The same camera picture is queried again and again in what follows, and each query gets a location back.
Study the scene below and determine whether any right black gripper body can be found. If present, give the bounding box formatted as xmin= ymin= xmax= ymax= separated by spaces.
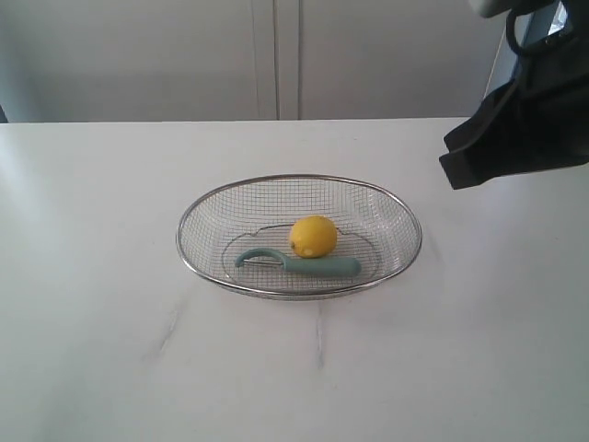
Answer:
xmin=501 ymin=29 xmax=588 ymax=175

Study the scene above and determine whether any yellow lemon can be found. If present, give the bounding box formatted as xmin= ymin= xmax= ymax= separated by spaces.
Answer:
xmin=289 ymin=215 xmax=338 ymax=259

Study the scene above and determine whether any teal handled peeler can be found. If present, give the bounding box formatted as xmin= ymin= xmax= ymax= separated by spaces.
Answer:
xmin=235 ymin=248 xmax=362 ymax=278

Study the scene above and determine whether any dark window frame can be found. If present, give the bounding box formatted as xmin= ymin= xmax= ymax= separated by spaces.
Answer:
xmin=485 ymin=1 xmax=568 ymax=94

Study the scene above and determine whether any oval wire mesh basket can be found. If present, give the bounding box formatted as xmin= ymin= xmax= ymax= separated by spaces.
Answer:
xmin=176 ymin=174 xmax=422 ymax=300

